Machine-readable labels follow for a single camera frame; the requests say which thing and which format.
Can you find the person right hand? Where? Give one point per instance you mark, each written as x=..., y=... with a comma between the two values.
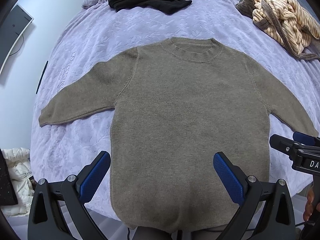
x=309, y=207

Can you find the lavender embossed bedspread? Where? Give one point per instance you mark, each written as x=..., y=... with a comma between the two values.
x=97, y=33

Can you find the black strip on bed edge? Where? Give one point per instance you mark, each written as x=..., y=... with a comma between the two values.
x=43, y=72

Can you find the taupe knit sweater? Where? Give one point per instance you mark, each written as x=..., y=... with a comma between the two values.
x=176, y=103

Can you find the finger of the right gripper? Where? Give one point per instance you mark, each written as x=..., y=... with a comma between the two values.
x=303, y=138
x=284, y=145

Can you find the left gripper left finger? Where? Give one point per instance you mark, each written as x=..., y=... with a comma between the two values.
x=46, y=220

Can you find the cream striped garment pile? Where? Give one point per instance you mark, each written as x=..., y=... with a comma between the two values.
x=287, y=22

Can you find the wall mounted monitor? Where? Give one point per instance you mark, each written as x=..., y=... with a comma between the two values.
x=12, y=29

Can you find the white puffy jacket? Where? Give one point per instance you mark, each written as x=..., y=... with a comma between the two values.
x=18, y=163

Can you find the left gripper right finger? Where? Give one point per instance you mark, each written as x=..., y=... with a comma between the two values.
x=277, y=220

